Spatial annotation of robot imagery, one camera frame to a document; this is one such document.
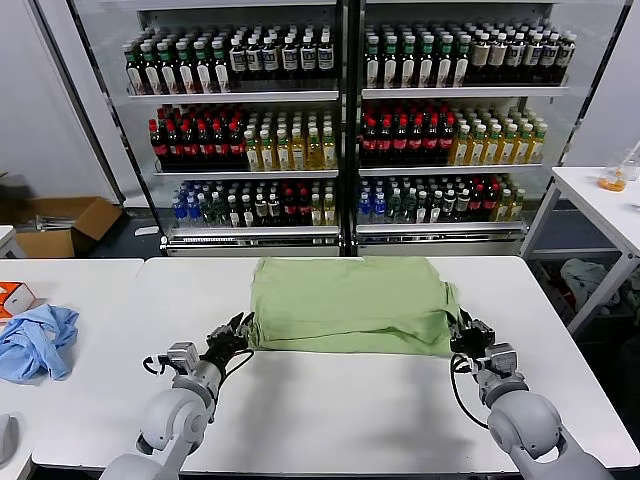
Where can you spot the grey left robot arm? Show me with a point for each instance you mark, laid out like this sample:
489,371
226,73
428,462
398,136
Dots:
170,415

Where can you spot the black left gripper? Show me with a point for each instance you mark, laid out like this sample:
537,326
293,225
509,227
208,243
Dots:
225,342

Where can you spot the small white floor object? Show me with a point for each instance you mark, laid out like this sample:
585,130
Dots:
146,231

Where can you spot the grey rounded object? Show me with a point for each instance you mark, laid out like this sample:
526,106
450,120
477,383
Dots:
7,440

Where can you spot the dark blurry object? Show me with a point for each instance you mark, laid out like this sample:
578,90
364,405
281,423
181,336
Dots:
12,192

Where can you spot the pile of pale clothes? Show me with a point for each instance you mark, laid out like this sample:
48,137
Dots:
585,280

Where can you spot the light green shirt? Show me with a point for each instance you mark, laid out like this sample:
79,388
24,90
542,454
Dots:
350,300

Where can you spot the drinks display cabinet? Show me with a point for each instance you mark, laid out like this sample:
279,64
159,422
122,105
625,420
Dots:
225,96
450,93

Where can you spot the metal parts in carton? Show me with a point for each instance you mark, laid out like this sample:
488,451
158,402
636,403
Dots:
50,223

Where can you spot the small cola bottle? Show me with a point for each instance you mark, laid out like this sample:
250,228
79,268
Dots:
303,210
488,202
288,210
475,202

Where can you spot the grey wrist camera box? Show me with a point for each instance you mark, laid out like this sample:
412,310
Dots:
182,355
502,357

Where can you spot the dark bottle white label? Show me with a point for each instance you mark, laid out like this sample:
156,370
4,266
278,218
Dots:
254,60
271,60
237,61
325,57
531,56
307,58
289,59
513,57
548,56
565,55

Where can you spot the open glass cabinet door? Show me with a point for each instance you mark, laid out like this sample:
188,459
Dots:
585,75
100,125

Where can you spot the orange and white box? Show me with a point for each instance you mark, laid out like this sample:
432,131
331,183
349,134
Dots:
15,297

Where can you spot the small dark bottle beige label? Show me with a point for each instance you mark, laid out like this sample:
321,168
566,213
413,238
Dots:
448,205
260,210
462,205
273,210

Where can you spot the crumpled light blue shirt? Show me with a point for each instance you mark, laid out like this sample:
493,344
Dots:
35,345

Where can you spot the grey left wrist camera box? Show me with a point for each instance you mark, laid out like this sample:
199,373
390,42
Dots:
182,355

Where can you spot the small dark bottle white cap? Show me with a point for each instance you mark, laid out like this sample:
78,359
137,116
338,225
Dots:
421,210
434,209
247,212
233,212

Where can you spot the clear cup orange contents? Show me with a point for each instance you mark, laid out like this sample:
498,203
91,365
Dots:
612,182

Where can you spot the small yellow drink bottle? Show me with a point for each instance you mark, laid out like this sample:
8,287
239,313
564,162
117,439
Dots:
316,212
328,212
501,207
515,206

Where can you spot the dark bottle green cap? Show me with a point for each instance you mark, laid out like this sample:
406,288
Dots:
408,69
444,68
202,74
461,67
165,75
390,70
371,70
133,75
183,74
149,75
220,73
425,69

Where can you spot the clear plastic container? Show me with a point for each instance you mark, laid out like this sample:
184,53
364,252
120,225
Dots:
632,165

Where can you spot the open cardboard box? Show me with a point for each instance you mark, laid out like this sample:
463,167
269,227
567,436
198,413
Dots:
97,215

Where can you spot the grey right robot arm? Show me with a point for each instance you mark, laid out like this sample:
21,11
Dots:
520,425

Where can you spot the small green tinted bottle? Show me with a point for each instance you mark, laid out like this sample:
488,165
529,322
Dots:
205,212
408,207
218,212
395,207

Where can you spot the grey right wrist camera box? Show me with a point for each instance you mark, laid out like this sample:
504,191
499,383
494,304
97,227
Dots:
502,357

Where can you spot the white side table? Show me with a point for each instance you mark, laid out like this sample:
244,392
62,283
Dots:
585,200

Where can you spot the small blue water bottle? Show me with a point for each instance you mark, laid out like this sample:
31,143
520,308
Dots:
379,210
178,212
193,212
365,210

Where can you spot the small white table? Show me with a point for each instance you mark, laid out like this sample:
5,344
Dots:
7,242

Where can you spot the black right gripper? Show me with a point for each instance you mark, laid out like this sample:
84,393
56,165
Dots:
472,342

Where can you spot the cola bottle red cap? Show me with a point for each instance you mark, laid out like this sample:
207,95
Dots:
219,147
431,142
159,147
384,142
235,147
174,147
204,147
399,142
415,142
369,142
446,141
189,147

